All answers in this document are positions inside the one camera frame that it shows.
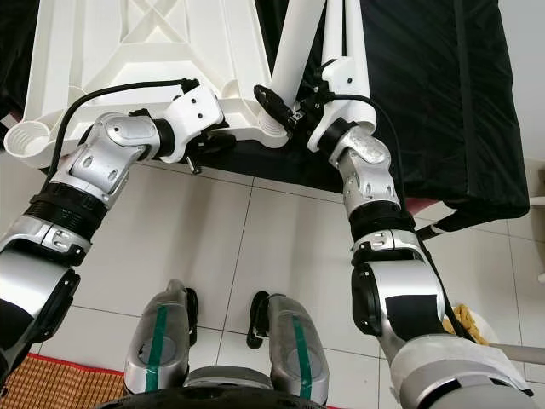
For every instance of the silver robot left leg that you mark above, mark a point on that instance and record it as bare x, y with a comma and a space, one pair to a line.
157, 341

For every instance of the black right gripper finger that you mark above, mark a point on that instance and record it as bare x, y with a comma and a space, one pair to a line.
271, 100

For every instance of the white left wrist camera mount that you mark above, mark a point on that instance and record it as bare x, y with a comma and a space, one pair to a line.
196, 106

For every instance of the white plastic furniture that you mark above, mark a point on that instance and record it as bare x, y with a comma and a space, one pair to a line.
539, 239

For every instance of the silver robot right leg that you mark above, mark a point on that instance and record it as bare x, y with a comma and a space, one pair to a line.
298, 349

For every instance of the black folding table leg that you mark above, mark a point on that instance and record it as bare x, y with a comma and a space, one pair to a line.
438, 230

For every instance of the yellow fried snacks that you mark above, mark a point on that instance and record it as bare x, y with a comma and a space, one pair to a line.
468, 322

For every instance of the white plastic table top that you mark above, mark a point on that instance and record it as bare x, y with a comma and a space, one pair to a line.
136, 51

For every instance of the black robot waist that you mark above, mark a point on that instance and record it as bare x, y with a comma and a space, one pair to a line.
221, 402

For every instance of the silver robot leg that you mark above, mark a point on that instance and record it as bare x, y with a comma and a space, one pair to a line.
298, 349
157, 341

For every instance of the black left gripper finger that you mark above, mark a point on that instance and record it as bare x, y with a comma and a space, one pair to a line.
213, 141

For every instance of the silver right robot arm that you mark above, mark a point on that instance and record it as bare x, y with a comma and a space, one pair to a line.
370, 170

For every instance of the grey metal pole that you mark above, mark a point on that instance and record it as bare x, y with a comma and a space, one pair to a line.
519, 352

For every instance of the woven straw mat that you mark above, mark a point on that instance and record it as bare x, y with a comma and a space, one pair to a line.
51, 383

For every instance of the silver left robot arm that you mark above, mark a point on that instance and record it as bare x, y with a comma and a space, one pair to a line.
119, 141

